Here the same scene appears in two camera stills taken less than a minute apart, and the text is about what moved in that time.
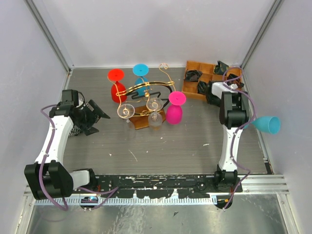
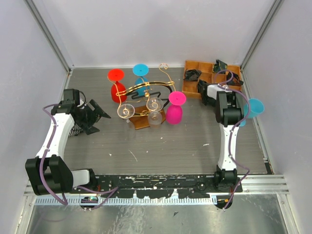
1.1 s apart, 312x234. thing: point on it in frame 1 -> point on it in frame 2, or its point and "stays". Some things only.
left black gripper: (87, 127) stays
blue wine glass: (270, 124) -> (256, 107)
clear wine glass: (126, 111) stays
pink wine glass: (174, 112) stays
